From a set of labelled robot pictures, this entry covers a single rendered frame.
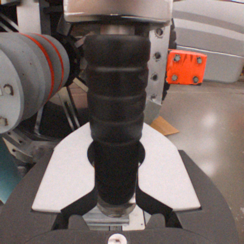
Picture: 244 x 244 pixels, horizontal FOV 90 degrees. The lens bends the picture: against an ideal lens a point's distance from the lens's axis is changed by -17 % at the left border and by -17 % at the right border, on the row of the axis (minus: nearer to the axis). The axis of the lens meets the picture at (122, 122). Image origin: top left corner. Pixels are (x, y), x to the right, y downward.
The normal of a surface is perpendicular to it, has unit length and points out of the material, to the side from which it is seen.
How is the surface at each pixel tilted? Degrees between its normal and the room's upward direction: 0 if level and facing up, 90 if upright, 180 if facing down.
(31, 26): 90
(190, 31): 90
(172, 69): 90
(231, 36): 90
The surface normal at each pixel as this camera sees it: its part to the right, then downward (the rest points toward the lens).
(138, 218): 0.03, -0.87
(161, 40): 0.04, 0.50
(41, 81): 0.58, 0.44
